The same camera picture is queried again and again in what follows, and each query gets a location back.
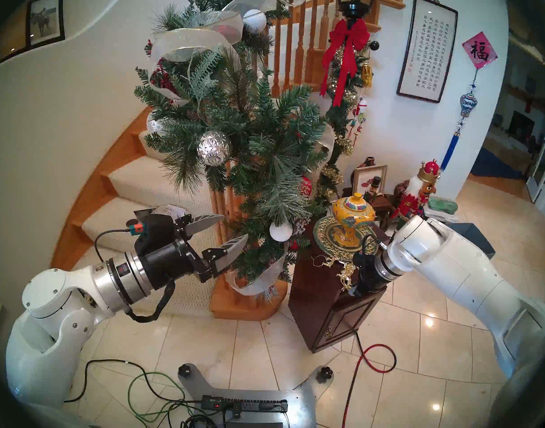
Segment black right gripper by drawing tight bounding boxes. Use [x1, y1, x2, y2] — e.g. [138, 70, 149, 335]
[347, 261, 387, 298]

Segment dark fireplace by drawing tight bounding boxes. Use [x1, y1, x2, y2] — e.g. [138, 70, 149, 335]
[508, 111, 535, 140]

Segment small silver picture frame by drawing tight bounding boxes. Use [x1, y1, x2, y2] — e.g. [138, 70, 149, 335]
[352, 164, 388, 196]

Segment carpeted wooden staircase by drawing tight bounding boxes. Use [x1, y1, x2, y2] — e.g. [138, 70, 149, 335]
[49, 106, 288, 321]

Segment framed horse rider photo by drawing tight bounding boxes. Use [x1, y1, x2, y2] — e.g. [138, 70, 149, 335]
[26, 0, 65, 49]

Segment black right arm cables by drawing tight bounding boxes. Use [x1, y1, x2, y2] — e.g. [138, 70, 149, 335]
[361, 234, 389, 256]

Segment red velvet bow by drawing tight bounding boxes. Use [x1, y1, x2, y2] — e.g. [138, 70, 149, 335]
[319, 18, 371, 107]

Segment dark red vase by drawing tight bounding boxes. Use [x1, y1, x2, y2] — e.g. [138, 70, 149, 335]
[350, 156, 376, 187]

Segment dark wooden cabinet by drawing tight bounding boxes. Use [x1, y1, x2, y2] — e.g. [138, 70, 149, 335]
[288, 218, 389, 354]

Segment green gold round mat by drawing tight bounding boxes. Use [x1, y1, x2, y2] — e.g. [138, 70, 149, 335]
[313, 214, 379, 263]

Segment red and black cable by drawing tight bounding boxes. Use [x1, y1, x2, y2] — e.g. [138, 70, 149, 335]
[342, 331, 397, 428]

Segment framed Chinese calligraphy scroll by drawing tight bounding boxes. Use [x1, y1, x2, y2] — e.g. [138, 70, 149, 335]
[396, 0, 459, 103]

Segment small dark nutcracker figure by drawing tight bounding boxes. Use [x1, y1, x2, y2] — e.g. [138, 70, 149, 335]
[364, 175, 382, 204]

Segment silver faceted ball ornament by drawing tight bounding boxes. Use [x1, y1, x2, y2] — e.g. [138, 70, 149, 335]
[197, 131, 233, 167]

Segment gold glitter reindeer ornament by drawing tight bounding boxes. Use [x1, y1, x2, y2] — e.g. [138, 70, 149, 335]
[312, 255, 358, 292]

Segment black power strip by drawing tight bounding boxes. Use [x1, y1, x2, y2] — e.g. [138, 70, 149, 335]
[201, 395, 288, 414]

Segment sheer white gold-edged ribbon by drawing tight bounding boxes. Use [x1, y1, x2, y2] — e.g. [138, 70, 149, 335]
[319, 124, 336, 165]
[150, 0, 309, 107]
[226, 240, 291, 296]

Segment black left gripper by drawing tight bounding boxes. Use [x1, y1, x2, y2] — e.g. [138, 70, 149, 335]
[141, 214, 249, 291]

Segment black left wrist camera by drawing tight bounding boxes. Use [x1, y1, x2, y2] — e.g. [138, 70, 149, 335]
[131, 213, 186, 254]

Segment red berry cluster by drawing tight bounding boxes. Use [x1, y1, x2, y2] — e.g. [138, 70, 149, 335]
[150, 68, 175, 93]

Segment thin black camera cable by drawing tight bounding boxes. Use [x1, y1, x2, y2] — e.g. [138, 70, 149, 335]
[94, 228, 135, 263]

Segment blue floor rug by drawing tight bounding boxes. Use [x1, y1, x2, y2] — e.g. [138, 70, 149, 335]
[471, 146, 523, 179]

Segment black floor cable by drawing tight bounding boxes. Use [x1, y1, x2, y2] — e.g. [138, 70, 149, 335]
[65, 359, 206, 428]

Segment white glitter ball ornament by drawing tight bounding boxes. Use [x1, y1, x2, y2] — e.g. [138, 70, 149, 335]
[242, 9, 267, 34]
[269, 221, 293, 243]

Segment green jade stone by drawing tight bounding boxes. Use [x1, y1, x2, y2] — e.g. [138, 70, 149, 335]
[426, 196, 459, 216]

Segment black braided cable sleeve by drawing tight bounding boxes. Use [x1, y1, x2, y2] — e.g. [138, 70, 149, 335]
[124, 279, 177, 323]

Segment brown framed picture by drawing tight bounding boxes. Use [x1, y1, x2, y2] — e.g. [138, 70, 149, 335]
[0, 0, 30, 64]

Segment green pine Christmas garland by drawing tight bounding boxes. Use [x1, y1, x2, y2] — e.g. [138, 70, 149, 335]
[134, 0, 340, 294]

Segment yellow porcelain lidded jar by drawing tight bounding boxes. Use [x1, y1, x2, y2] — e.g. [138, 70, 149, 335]
[332, 192, 376, 248]

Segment blue porcelain charm with tassel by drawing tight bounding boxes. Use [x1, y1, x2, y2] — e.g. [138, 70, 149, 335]
[440, 70, 478, 171]

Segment grey metal robot base plate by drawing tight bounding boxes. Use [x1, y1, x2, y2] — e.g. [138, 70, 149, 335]
[178, 364, 334, 428]

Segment green cable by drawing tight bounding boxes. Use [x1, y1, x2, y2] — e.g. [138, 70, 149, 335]
[127, 371, 206, 425]

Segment large red crowned nutcracker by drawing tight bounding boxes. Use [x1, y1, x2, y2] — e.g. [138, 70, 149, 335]
[391, 160, 441, 229]

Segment red diamond fu paper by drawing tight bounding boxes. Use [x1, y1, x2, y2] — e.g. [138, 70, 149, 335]
[462, 31, 499, 70]

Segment blue-grey waste bin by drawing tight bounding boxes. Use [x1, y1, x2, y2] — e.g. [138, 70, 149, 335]
[449, 222, 496, 259]

